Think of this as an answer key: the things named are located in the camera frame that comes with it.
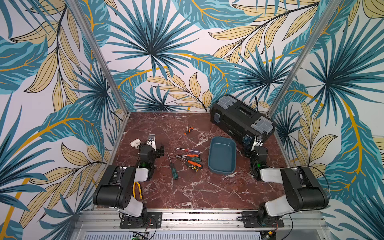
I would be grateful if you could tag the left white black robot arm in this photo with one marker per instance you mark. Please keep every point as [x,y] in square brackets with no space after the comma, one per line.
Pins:
[116,188]

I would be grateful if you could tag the teal plastic storage box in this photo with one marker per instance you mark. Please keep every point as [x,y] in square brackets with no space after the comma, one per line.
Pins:
[222,156]

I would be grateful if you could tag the black plastic toolbox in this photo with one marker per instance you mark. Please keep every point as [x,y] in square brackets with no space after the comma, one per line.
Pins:
[240,121]

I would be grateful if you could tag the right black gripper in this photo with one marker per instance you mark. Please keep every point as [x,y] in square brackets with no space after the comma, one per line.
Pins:
[248,151]

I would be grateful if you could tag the white pipe tee fitting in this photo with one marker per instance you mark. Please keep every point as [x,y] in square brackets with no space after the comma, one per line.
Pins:
[136,143]

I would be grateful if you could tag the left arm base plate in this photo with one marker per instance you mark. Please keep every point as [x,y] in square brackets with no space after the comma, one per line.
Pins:
[149,220]

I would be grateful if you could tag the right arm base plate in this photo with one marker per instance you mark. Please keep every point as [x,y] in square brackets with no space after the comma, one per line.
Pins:
[254,219]

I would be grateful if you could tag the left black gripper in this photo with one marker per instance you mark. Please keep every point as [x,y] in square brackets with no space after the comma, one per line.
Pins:
[159,152]

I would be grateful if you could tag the green black long screwdriver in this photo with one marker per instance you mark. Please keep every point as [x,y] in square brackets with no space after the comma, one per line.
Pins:
[173,169]

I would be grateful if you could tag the blue red handle screwdriver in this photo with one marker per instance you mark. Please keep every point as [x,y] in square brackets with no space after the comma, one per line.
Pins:
[190,151]

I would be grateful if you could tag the green black short screwdriver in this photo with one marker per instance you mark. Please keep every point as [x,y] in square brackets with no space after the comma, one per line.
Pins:
[196,160]

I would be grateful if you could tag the yellow handled pliers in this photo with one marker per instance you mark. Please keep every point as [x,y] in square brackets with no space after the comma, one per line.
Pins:
[137,189]

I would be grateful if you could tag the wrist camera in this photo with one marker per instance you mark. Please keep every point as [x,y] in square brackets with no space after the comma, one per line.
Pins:
[258,142]
[152,141]

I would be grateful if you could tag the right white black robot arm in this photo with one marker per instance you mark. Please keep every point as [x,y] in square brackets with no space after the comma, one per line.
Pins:
[302,190]

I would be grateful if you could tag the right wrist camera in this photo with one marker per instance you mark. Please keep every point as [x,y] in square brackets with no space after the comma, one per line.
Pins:
[258,142]

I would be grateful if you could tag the orange black large screwdriver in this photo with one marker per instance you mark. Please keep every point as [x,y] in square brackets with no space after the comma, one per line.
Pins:
[192,165]

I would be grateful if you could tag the aluminium front rail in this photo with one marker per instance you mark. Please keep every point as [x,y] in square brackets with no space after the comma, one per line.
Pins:
[101,220]

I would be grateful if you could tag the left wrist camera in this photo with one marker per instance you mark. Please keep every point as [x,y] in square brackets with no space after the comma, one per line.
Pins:
[152,141]

